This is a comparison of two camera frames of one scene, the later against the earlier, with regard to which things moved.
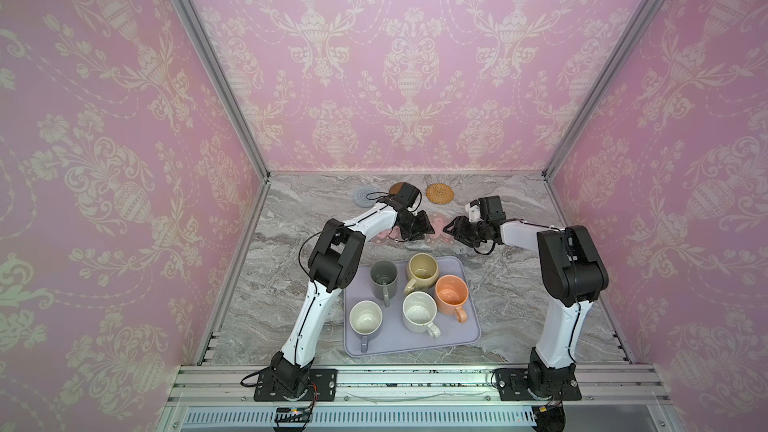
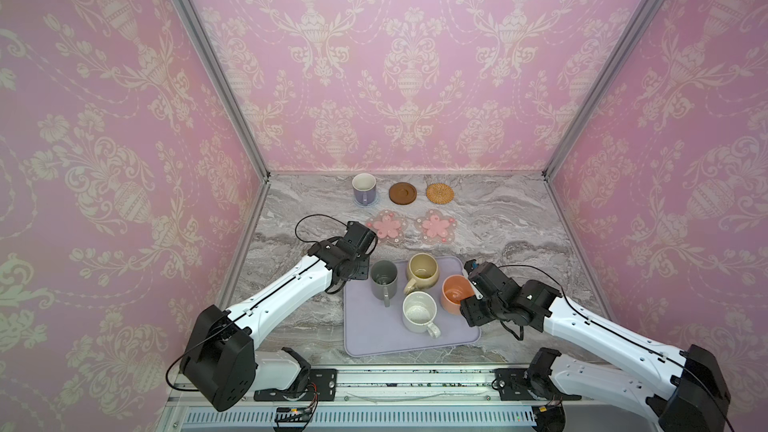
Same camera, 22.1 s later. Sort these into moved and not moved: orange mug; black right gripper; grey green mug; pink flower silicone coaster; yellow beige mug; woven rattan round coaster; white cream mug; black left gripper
Moved: black right gripper; orange mug; black left gripper
Not moved: yellow beige mug; white cream mug; pink flower silicone coaster; woven rattan round coaster; grey green mug
